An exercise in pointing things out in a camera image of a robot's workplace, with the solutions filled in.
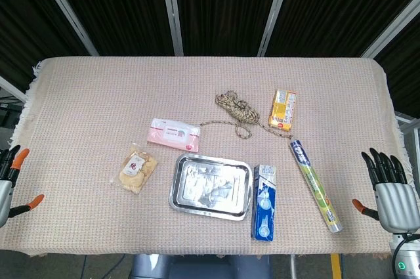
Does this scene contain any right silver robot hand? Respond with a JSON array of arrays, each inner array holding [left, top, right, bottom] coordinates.
[[351, 147, 420, 234]]

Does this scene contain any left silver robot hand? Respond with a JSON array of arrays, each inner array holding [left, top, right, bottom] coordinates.
[[0, 144, 45, 229]]

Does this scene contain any clear plastic bag of food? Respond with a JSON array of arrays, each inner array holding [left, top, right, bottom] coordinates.
[[111, 143, 159, 195]]

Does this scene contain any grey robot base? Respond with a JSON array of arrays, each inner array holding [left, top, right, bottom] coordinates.
[[131, 253, 274, 279]]

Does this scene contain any stainless steel rectangular tray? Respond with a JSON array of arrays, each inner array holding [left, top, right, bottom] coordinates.
[[168, 152, 253, 221]]

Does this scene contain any cling film roll box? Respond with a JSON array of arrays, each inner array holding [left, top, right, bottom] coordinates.
[[289, 138, 344, 233]]

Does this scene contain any yellow floor strip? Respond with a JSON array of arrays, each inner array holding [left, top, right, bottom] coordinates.
[[330, 253, 343, 279]]

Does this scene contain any blue toothpaste box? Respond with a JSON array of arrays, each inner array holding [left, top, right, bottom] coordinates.
[[251, 163, 278, 242]]

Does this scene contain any beige waffle-weave tablecloth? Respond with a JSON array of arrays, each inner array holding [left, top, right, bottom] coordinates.
[[0, 56, 420, 257]]

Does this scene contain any yellow biscuit pack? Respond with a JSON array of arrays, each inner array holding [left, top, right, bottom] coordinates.
[[268, 89, 299, 129]]

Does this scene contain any pink wet wipes pack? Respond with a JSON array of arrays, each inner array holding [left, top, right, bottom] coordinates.
[[146, 117, 201, 153]]

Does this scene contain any dark pleated curtain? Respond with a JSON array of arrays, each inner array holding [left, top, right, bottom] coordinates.
[[0, 0, 420, 119]]

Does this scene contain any white aluminium frame post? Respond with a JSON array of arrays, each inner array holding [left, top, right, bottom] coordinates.
[[360, 0, 420, 59], [257, 0, 296, 57], [158, 0, 184, 57], [31, 0, 100, 57]]

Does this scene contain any tan braided rope bundle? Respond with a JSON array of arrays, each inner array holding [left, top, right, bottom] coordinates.
[[199, 91, 294, 140]]

